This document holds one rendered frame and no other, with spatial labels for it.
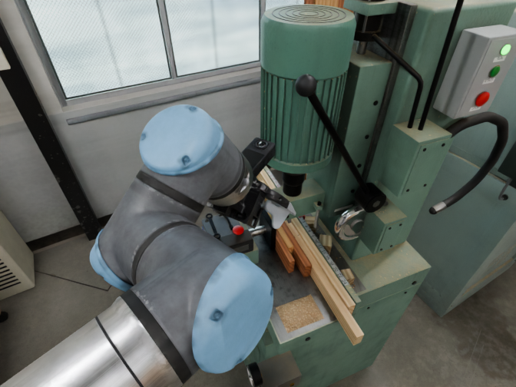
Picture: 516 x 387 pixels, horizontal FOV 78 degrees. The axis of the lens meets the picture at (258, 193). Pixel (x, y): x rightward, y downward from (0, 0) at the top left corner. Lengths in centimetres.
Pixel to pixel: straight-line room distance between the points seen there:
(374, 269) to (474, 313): 118
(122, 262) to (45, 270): 203
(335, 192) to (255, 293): 61
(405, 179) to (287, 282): 40
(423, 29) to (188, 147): 50
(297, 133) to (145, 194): 39
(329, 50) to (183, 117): 32
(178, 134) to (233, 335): 21
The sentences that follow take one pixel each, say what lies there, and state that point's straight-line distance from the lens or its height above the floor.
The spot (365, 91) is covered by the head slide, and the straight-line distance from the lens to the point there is 72.
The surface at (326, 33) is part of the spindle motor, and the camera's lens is 60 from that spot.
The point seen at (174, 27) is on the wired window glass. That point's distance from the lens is 204.
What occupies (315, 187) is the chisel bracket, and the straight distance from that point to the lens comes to 90.
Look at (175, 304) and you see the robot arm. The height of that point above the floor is 142.
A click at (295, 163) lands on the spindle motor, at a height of 123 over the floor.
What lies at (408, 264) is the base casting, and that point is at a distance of 114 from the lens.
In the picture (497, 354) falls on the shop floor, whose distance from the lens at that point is 213.
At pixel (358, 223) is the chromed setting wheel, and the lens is 87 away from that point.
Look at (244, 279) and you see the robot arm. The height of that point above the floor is 142.
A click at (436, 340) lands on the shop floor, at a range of 201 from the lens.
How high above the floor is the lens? 164
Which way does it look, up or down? 41 degrees down
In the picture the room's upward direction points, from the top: straight up
